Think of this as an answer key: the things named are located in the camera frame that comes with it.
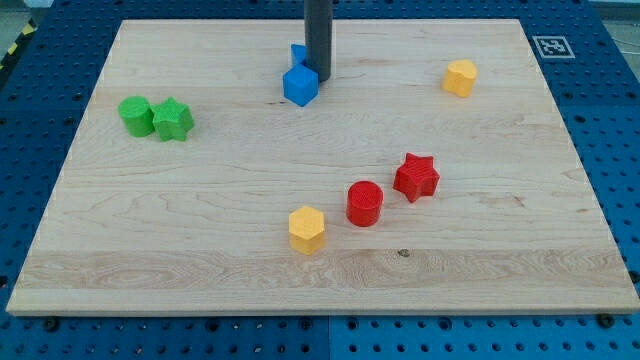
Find red star block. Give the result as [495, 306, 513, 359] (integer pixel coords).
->
[393, 153, 440, 203]

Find green star block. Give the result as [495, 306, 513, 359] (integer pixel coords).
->
[151, 97, 194, 141]

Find yellow hexagon block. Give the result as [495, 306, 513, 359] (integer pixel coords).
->
[288, 206, 325, 255]

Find red cylinder block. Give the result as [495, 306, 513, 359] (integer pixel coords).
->
[346, 181, 384, 227]

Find blue cube block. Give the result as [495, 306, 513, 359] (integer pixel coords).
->
[283, 64, 319, 107]

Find light wooden board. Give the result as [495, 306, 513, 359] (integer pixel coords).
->
[7, 20, 639, 316]

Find blue triangular block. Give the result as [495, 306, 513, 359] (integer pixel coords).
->
[290, 44, 306, 66]

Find green cylinder block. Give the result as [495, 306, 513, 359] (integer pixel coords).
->
[118, 96, 155, 137]

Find white fiducial marker tag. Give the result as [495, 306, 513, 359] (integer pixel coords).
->
[532, 35, 575, 59]

